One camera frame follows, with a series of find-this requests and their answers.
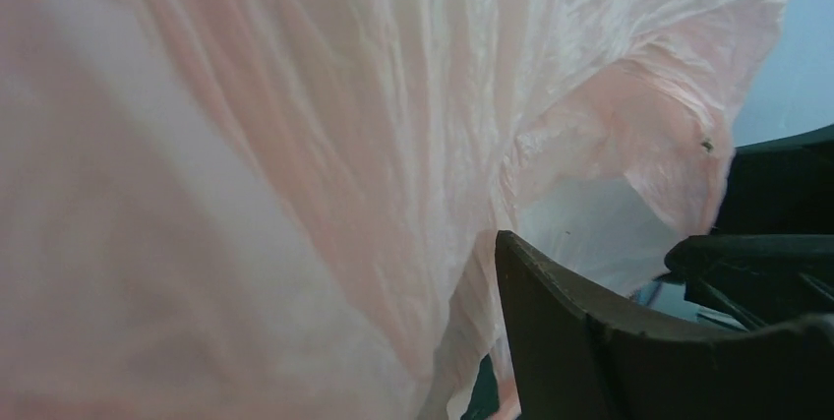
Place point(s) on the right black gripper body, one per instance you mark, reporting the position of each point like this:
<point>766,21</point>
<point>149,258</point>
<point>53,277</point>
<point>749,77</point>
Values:
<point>768,257</point>

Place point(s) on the pink plastic bag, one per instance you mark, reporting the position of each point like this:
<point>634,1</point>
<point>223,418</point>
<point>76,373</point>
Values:
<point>287,209</point>

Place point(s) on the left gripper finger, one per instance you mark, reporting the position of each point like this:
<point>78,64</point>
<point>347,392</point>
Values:
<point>581,351</point>

